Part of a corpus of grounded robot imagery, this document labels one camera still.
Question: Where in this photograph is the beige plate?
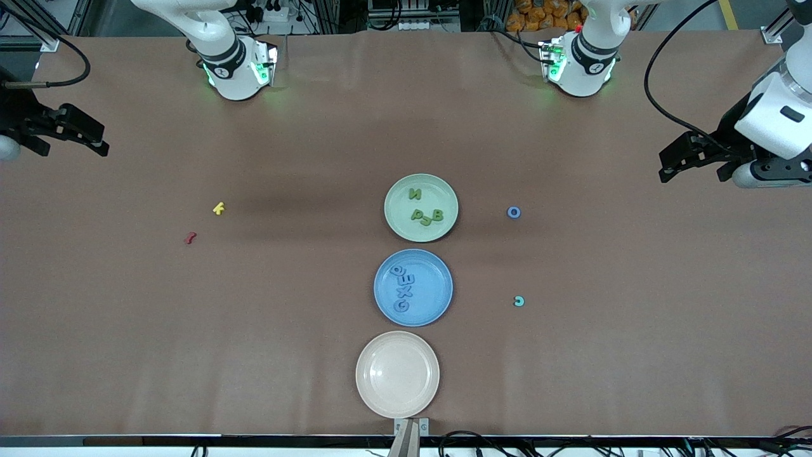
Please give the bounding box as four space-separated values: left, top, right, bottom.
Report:
355 331 441 419

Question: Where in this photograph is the aluminium frame profile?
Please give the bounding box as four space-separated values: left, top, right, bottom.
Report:
0 0 61 51
761 10 794 45

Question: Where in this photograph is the blue plate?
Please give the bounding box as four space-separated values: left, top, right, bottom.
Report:
374 249 454 328

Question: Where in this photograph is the pale green plate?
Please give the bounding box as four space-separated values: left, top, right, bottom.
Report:
384 173 459 243

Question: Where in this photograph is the black table edge rail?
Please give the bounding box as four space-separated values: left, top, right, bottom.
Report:
0 435 812 449

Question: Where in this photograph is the black floor cable bundle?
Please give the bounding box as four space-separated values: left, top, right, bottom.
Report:
438 427 812 457

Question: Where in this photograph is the white power strip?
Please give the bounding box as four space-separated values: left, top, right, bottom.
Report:
398 19 461 31
251 0 289 23

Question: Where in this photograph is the brown paper table cover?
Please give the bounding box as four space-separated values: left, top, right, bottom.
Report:
0 29 812 439

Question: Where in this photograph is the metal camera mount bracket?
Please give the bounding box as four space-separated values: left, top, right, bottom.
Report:
388 418 430 457

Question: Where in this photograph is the orange objects pile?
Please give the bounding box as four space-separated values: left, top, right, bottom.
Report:
506 0 587 32

